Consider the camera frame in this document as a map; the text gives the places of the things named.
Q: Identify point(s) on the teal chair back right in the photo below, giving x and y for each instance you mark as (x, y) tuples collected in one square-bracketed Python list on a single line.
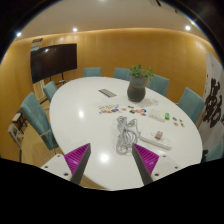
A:
[(158, 84)]

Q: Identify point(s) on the calligraphy banner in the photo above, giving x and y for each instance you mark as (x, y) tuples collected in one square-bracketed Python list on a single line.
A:
[(211, 128)]

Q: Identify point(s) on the colourful stickers row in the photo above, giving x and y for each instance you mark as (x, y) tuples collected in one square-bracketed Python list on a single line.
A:
[(116, 108)]

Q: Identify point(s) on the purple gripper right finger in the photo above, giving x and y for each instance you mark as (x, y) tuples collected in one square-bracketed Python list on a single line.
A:
[(146, 161)]

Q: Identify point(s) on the teal chair back left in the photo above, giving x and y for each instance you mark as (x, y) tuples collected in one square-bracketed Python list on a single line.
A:
[(92, 72)]

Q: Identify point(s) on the white power strip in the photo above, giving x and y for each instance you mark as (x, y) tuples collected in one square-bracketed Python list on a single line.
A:
[(149, 137)]

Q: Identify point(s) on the black wall television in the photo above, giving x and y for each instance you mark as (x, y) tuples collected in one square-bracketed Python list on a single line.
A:
[(51, 60)]

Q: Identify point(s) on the white oval conference table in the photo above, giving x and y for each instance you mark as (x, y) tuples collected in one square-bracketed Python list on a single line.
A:
[(75, 121)]

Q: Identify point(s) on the potted green plant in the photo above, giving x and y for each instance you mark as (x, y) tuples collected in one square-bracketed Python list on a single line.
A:
[(136, 89)]

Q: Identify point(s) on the teal chair near left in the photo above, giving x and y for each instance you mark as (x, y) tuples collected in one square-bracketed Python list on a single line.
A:
[(37, 118)]

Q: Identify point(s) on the teal chair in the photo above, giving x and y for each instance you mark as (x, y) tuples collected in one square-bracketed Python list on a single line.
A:
[(37, 118), (122, 73), (191, 103), (158, 84), (92, 72), (50, 89)]

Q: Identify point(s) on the teal chair left far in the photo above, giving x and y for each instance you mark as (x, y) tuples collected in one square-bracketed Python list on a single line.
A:
[(50, 89)]

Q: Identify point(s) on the pink charger plug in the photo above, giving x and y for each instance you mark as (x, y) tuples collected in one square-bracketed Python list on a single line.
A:
[(158, 135)]

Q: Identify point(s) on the teal chair back centre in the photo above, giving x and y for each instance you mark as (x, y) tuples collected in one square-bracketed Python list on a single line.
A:
[(122, 73)]

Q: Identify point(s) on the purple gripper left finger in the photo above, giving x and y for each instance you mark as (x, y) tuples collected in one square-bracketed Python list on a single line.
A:
[(77, 161)]

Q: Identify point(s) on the green small object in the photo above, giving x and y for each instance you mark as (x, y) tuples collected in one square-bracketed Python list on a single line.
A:
[(167, 116)]

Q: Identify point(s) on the white small box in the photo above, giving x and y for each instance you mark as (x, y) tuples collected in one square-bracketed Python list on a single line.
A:
[(158, 115)]

